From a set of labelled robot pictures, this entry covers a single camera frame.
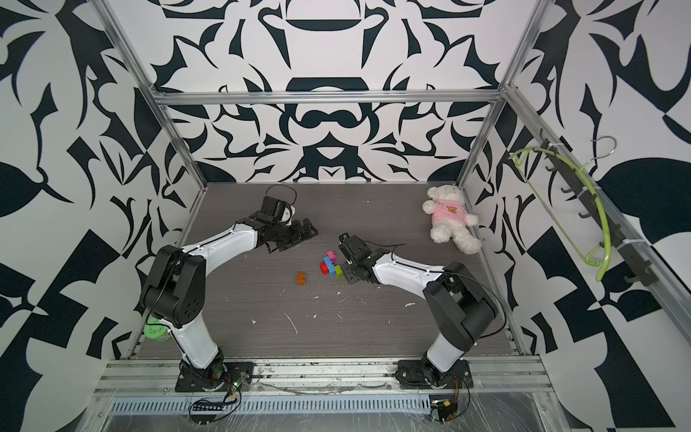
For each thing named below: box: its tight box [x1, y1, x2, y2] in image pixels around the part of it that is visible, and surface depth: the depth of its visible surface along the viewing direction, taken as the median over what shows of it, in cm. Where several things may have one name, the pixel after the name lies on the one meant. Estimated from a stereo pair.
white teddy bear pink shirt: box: [421, 184, 483, 255], surface depth 103 cm
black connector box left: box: [190, 414, 217, 425], surface depth 70 cm
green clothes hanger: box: [508, 146, 612, 282], surface depth 58 cm
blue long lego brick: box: [323, 256, 336, 277], surface depth 95 cm
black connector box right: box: [430, 394, 458, 423], surface depth 73 cm
